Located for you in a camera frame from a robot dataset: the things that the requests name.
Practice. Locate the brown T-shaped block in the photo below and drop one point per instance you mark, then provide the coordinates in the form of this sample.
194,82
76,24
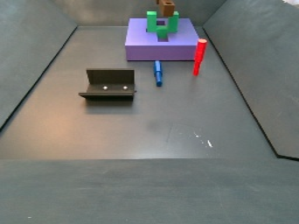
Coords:
167,7

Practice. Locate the blue peg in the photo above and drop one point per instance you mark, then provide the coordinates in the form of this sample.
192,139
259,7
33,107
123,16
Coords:
158,73

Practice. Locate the purple base block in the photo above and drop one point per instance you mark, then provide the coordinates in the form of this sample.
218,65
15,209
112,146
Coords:
143,45

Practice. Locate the red cylinder peg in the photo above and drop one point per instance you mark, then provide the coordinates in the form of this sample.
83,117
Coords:
199,55

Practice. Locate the green U-shaped block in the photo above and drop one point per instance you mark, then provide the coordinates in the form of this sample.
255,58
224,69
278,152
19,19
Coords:
162,28

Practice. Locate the black angle bracket fixture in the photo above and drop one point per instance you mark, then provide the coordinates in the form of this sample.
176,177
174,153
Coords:
110,83

